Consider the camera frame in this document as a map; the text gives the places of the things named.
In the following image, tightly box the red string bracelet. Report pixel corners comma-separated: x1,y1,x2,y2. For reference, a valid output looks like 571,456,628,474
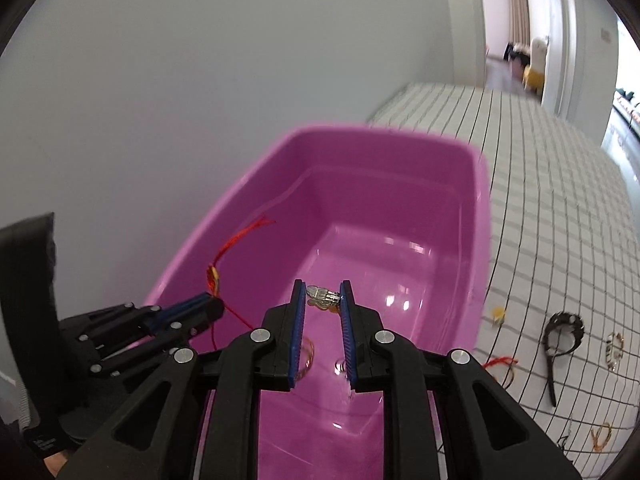
205,213,278,354

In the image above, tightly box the white black grid bedsheet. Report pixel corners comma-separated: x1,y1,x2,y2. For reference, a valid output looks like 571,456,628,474
371,84,639,479

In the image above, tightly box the silver jewelry piece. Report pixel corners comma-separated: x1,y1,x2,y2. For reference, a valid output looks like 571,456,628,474
306,285,341,313

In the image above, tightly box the red cord on bed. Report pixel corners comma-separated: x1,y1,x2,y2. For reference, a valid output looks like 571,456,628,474
482,355,522,391

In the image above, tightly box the white door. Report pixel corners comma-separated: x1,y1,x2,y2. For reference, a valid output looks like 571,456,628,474
542,0,577,120

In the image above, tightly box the pink plastic tub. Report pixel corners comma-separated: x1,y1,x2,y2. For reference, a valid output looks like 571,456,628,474
148,126,490,479

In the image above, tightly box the amber bangle bracelet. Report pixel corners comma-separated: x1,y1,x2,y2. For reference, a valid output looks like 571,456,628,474
589,421,614,453

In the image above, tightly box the black wrist watch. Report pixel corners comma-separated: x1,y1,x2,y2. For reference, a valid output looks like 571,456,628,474
541,311,585,408

